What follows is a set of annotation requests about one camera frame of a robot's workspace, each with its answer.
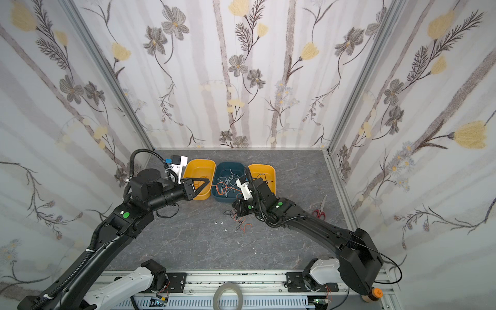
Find white cable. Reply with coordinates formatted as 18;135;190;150
216;169;242;196

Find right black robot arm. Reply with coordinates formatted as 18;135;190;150
236;176;403;295

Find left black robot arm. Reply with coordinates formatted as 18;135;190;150
18;149;210;309

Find right yellow plastic tray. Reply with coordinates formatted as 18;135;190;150
249;164;276;194

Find yellow plastic tray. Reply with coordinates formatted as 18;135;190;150
249;164;276;194
183;159;216;200

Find teal plastic tray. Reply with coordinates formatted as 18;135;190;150
211;161;245;204

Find left yellow plastic tray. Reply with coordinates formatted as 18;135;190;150
183;159;216;200

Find tape roll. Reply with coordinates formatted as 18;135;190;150
212;282;244;310

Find orange capped bottle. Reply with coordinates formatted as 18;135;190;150
362;288;384;303

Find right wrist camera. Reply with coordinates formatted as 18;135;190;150
236;177;253;201

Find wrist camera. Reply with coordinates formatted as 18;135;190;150
236;177;253;201
165;155;188;178

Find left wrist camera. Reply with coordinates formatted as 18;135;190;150
165;155;188;178

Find red handled scissors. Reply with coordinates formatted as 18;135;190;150
312;195;327;220

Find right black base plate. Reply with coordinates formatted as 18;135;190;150
285;272;339;293

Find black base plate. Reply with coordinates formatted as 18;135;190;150
157;273;187;295
285;272;339;293

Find aluminium mounting rail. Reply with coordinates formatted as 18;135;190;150
73;269;400;310

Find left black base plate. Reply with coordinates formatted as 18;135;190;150
157;273;187;295

